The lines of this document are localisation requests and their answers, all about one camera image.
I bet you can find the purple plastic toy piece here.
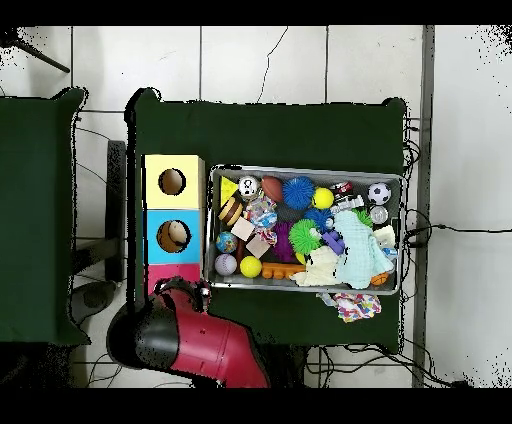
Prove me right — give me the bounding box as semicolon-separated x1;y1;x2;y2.
321;229;346;256

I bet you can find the mint green waffle cloth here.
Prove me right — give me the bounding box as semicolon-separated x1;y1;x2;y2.
332;209;395;290

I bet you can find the multicoloured dotted cloth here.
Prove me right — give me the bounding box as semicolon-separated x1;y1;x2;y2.
319;292;382;324

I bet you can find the wooden box with three holes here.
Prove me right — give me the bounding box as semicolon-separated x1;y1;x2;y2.
141;154;208;297

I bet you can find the shallow clear mesh bin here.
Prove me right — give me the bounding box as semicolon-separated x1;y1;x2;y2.
203;164;404;297

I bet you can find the wooden burger toy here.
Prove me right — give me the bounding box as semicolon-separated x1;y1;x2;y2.
217;197;244;226

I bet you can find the silver drink can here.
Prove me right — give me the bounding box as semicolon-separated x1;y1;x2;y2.
238;175;261;199

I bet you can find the yellow cheese wedge toy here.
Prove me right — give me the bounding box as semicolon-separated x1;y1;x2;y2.
219;176;239;209

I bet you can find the globe print ball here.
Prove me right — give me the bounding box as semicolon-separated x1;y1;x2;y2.
215;230;240;254

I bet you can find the blue spiky ball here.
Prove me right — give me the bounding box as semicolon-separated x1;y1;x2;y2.
281;175;316;211

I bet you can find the dark green tablecloth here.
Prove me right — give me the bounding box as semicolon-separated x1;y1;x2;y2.
125;87;408;355

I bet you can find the green spiky toy with eyes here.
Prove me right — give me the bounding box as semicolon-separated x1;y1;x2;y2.
353;208;374;229

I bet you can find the small soccer ball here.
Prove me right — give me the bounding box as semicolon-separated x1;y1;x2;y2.
366;182;392;206

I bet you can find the black stand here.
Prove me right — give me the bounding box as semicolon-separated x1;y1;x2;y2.
71;139;128;321

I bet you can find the neighbouring green covered table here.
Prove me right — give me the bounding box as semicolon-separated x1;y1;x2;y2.
0;87;92;348

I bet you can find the thin black rod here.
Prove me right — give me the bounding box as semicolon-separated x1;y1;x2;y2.
11;37;72;75

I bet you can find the black cable on floor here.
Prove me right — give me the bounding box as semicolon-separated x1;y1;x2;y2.
403;223;512;248

